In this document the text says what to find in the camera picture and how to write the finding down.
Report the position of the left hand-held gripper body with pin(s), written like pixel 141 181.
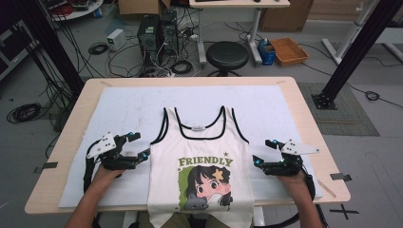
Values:
pixel 106 144

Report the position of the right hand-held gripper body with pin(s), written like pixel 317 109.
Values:
pixel 290 163

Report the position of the white printed tank top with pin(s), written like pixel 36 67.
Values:
pixel 202 177

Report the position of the person's right hand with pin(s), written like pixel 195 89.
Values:
pixel 293 181

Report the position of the person's left hand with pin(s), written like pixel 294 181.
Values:
pixel 106 175

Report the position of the white felt mat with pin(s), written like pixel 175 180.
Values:
pixel 133 104

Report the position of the thin wooden stick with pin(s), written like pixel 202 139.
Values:
pixel 327 188

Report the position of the grey tape strip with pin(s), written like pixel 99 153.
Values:
pixel 340 176
pixel 47 166

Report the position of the light wooden table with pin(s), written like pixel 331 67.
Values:
pixel 53 180

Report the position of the black tape cross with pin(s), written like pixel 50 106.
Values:
pixel 344 211

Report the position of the grey floor mat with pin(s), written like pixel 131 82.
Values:
pixel 345 110

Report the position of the person's khaki trousers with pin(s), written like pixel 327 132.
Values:
pixel 180 221

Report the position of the blue box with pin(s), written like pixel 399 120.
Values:
pixel 267 52

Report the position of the orange tray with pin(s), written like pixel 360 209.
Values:
pixel 288 50

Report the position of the black round stool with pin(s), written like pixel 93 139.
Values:
pixel 227 55

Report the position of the white power supply box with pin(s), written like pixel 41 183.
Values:
pixel 116 38

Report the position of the black computer tower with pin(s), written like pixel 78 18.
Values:
pixel 148 38
pixel 169 34

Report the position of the open cardboard box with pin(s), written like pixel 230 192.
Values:
pixel 139 7

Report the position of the large cardboard box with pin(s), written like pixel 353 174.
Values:
pixel 285 14

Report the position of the white metal stand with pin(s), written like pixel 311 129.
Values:
pixel 348 34

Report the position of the grey equipment rack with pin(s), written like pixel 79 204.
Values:
pixel 11 47

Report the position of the round white table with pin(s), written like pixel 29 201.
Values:
pixel 77 8

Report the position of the white desk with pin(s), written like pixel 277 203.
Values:
pixel 239 3

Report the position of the black metal post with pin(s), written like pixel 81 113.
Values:
pixel 358 53
pixel 50 44

